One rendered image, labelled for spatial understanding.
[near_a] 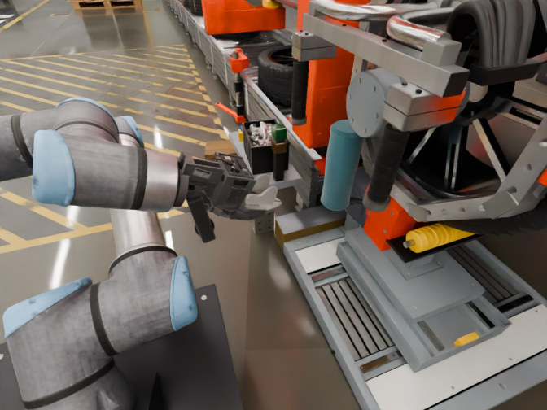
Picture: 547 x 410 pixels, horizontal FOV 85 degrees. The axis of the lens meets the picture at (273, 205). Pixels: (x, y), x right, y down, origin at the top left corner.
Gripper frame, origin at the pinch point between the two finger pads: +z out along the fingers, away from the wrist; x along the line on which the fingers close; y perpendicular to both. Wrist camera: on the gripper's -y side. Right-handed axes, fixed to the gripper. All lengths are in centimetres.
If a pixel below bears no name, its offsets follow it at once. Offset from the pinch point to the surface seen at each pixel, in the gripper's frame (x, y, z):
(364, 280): 2, -32, 58
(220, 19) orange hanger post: 234, 3, 57
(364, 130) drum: 4.0, 18.1, 14.8
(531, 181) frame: -20.7, 25.7, 26.3
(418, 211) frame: -5.9, 7.0, 36.0
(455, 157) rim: -1.1, 20.6, 41.6
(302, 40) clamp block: 22.2, 26.5, 4.0
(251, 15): 233, 17, 80
